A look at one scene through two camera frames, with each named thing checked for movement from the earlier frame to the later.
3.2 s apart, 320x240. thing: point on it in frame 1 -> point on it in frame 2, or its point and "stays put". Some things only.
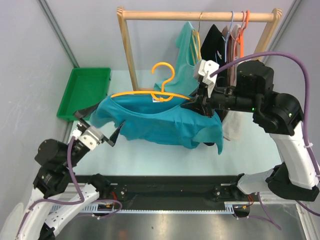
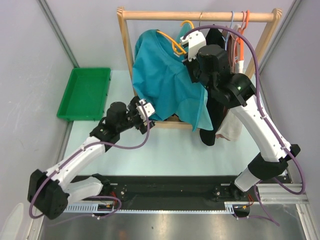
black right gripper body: [219, 99] -> [193, 68]
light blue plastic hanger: [226, 39] stays put
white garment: [234, 123] stays put
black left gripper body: [79, 151] -> [134, 117]
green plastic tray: [85, 87] stays put
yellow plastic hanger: [159, 95] -> [176, 48]
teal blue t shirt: [148, 118] -> [162, 82]
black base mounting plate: [145, 192] stays put
